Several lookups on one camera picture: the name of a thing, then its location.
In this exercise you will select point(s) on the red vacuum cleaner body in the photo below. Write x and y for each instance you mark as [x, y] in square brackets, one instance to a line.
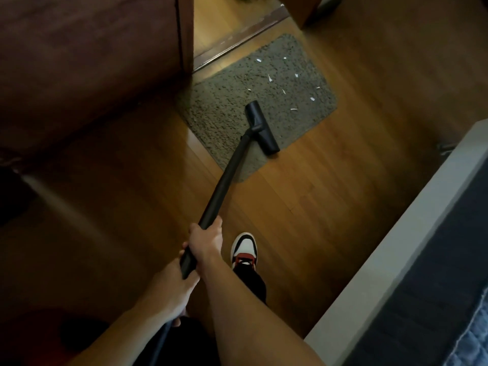
[42, 335]

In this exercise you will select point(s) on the grey shaggy doormat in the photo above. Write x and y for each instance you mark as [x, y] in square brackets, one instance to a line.
[232, 95]

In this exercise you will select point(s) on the dark blue mattress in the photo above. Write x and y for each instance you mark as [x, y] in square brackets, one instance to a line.
[430, 285]

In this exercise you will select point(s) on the white red black sneaker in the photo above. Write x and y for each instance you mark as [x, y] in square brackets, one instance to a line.
[244, 245]

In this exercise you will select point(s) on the person's right forearm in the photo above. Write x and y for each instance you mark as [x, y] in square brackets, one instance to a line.
[247, 320]

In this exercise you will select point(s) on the person's left hand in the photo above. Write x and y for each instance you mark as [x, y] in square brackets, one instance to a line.
[169, 289]

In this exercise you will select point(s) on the person's right thumb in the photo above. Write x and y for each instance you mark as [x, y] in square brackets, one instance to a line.
[219, 224]

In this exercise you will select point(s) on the person's left forearm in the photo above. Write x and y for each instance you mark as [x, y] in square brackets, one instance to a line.
[125, 335]

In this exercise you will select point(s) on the white bed frame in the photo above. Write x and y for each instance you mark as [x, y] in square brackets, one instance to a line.
[400, 247]

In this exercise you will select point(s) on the black vacuum cleaner wand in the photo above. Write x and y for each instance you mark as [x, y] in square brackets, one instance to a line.
[228, 175]

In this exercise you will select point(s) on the brown wooden furniture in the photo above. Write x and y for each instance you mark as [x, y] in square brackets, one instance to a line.
[301, 7]

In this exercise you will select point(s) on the black trousers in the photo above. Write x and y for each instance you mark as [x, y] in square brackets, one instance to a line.
[252, 282]

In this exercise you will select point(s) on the person's right hand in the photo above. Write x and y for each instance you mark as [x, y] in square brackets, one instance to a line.
[207, 243]

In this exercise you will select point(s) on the wooden door threshold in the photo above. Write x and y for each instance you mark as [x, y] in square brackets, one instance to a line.
[236, 39]

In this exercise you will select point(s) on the light blue quilt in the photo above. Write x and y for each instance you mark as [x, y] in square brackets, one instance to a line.
[472, 339]

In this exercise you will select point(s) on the scattered white paper scraps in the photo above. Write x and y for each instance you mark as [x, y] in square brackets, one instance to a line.
[270, 77]

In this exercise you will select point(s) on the person's left fingers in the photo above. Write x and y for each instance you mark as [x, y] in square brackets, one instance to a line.
[177, 322]

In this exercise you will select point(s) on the dark brown wooden door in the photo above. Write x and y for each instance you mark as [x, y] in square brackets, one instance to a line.
[87, 64]

